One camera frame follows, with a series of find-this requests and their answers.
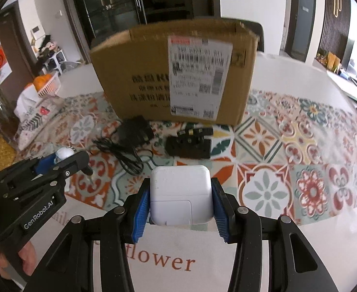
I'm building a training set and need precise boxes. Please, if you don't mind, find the black rectangular device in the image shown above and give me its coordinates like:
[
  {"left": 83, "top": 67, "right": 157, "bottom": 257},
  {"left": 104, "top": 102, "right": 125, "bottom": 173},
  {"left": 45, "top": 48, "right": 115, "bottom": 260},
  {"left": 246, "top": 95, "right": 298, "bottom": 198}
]
[{"left": 165, "top": 127, "right": 214, "bottom": 160}]

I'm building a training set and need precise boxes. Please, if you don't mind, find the patterned tile table mat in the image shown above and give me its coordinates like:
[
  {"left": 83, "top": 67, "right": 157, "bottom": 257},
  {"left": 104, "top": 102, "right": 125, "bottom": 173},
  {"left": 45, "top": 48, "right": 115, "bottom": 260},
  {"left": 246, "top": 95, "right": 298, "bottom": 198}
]
[{"left": 17, "top": 90, "right": 357, "bottom": 225}]

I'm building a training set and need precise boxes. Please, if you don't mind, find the white square power adapter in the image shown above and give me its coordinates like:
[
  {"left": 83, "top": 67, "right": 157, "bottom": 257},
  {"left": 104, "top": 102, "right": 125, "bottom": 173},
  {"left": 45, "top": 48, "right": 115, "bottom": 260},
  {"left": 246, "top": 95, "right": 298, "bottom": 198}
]
[{"left": 150, "top": 165, "right": 213, "bottom": 226}]

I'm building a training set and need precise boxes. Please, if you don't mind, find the brown cardboard box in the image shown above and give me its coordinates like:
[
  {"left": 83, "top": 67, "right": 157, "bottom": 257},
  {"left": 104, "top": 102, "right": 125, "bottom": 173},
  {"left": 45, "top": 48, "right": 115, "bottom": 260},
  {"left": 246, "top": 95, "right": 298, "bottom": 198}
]
[{"left": 90, "top": 18, "right": 258, "bottom": 126}]

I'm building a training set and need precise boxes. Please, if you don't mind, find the black power adapter with cable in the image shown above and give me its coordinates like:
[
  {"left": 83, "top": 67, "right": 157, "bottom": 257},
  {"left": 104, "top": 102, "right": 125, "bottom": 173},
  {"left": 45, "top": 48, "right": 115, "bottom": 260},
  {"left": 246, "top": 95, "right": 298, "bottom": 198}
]
[{"left": 92, "top": 115, "right": 155, "bottom": 176}]

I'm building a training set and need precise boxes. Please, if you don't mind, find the small medic figurine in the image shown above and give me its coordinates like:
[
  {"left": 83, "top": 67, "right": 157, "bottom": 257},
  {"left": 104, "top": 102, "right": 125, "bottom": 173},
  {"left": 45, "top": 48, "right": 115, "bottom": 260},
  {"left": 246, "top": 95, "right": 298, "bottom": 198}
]
[{"left": 54, "top": 146, "right": 93, "bottom": 176}]

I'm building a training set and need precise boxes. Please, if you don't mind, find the floral tissue pouch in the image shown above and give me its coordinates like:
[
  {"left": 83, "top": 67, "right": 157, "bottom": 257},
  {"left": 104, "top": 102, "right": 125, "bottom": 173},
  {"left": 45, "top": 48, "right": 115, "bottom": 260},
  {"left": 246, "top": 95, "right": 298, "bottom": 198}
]
[{"left": 14, "top": 85, "right": 65, "bottom": 151}]

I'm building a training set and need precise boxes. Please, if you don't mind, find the yellow woven placemat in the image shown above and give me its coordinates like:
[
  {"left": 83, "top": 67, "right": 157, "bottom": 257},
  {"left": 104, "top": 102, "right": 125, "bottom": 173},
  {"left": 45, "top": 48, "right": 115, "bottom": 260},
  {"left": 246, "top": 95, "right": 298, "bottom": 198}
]
[{"left": 0, "top": 134, "right": 17, "bottom": 171}]

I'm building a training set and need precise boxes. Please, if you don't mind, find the left hand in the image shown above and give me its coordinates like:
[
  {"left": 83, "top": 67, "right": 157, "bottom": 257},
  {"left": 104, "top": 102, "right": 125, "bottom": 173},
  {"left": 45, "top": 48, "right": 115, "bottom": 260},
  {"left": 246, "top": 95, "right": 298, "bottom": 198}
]
[{"left": 0, "top": 239, "right": 38, "bottom": 280}]

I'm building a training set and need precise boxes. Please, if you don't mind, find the white basket of oranges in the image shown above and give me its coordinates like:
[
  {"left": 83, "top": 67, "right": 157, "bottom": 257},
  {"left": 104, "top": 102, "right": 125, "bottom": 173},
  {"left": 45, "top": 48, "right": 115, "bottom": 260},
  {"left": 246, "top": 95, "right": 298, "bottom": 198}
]
[{"left": 24, "top": 72, "right": 61, "bottom": 98}]

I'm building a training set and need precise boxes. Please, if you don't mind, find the dark dining chair right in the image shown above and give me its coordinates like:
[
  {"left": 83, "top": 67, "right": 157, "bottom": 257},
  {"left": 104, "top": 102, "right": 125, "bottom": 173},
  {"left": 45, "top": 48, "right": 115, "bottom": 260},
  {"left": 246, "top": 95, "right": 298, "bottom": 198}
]
[{"left": 196, "top": 15, "right": 265, "bottom": 53}]

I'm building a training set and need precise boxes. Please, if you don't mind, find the white sideboard cabinet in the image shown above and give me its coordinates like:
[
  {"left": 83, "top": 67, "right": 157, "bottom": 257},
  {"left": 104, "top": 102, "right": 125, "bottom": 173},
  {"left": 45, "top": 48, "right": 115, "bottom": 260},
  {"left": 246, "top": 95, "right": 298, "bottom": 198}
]
[{"left": 313, "top": 59, "right": 357, "bottom": 103}]

